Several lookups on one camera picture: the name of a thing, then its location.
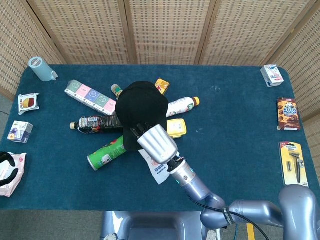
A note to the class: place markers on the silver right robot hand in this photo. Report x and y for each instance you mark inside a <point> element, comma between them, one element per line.
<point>157,142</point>

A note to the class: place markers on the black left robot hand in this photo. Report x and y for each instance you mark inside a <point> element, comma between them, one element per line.
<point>6,156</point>

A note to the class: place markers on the black baseball cap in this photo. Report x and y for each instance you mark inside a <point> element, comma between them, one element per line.
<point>141,105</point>

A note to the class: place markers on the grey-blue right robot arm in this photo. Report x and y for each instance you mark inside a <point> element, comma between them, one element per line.
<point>197,187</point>

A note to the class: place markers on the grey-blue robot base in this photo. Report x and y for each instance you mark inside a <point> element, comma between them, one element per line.
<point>155,225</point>

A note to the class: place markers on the pink wet wipes pack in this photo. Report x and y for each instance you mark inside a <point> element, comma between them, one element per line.
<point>20,162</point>

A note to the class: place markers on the yellow-lid green tub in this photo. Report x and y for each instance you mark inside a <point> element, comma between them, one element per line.
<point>177,127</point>

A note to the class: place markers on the small purple white carton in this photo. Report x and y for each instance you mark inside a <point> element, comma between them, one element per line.
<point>20,131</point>

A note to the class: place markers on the white printed paper bag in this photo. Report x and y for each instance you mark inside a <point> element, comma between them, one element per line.
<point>157,172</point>

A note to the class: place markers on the white yellow-cap drink bottle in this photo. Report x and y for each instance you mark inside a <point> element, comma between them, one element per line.
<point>182,106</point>

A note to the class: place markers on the green chip can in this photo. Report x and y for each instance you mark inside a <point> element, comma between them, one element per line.
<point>105,155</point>

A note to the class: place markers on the white red snack packet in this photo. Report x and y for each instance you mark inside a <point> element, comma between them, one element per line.
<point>28,103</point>

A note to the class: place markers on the dark tea plastic bottle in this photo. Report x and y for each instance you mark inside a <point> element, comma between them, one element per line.
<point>100,123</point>

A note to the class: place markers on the small green-cap tea bottle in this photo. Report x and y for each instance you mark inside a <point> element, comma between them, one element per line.
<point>116,90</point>

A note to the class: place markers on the blue table cloth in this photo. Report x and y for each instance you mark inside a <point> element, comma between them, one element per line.
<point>225,150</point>

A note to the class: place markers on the pastel tissue multipack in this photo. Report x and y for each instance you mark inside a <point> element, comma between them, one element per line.
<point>90,96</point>

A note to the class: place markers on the light blue plastic jug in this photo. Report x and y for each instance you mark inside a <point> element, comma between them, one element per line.
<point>41,70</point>

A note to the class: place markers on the woven folding screen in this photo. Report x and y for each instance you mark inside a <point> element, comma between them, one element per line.
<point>162,30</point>

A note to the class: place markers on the white blue small box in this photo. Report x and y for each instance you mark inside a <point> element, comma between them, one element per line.
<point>272,75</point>

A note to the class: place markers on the Hello Panda biscuit box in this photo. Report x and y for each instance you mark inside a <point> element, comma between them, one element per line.
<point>288,113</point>

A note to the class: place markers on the razor blister pack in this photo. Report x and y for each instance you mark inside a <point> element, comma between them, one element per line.
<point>293,162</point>

